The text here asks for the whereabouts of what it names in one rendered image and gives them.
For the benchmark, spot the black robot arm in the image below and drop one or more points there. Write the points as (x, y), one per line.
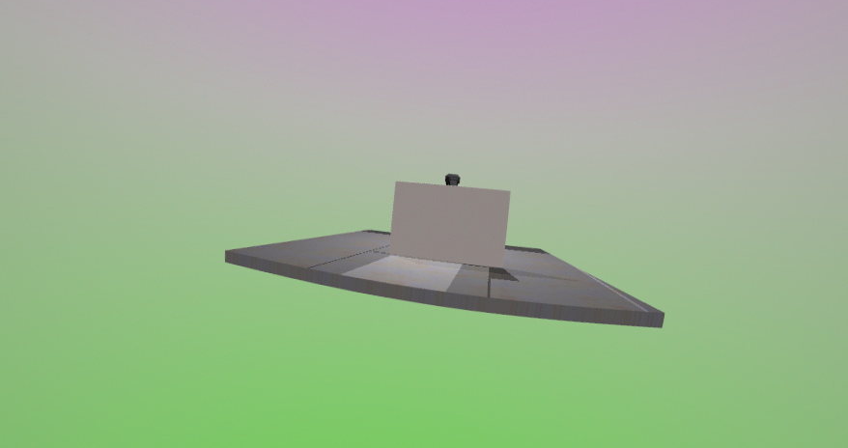
(452, 179)

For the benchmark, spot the grey flat panel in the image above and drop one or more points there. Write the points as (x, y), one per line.
(451, 223)

